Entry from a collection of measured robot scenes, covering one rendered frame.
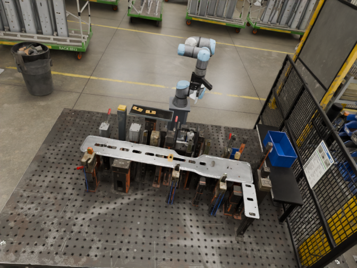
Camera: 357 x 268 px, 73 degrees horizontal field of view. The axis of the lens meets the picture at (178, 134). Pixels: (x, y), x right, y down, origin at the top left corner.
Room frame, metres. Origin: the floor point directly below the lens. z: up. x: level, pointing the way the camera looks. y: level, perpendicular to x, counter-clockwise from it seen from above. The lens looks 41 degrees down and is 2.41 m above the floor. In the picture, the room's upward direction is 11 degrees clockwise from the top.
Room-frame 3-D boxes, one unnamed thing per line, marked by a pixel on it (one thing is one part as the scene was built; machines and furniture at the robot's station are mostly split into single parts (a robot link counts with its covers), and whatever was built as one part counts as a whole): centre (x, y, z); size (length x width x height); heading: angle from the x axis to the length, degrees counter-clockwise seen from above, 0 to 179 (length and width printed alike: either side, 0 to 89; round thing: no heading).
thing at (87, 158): (1.14, 0.61, 0.88); 0.15 x 0.11 x 0.36; 1
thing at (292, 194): (1.55, -0.87, 1.02); 0.90 x 0.22 x 0.03; 1
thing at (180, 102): (1.98, 0.04, 1.15); 0.15 x 0.15 x 0.10
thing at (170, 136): (1.53, 0.06, 0.89); 0.13 x 0.11 x 0.38; 1
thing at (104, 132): (1.49, 0.62, 0.88); 0.11 x 0.10 x 0.36; 1
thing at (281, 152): (1.59, -0.87, 1.10); 0.30 x 0.17 x 0.13; 7
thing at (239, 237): (0.96, -0.60, 0.84); 0.11 x 0.06 x 0.29; 1
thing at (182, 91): (1.98, 0.04, 1.27); 0.13 x 0.12 x 0.14; 87
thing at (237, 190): (1.16, -0.52, 0.84); 0.11 x 0.10 x 0.28; 1
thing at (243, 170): (1.33, 0.05, 1.00); 1.38 x 0.22 x 0.02; 91
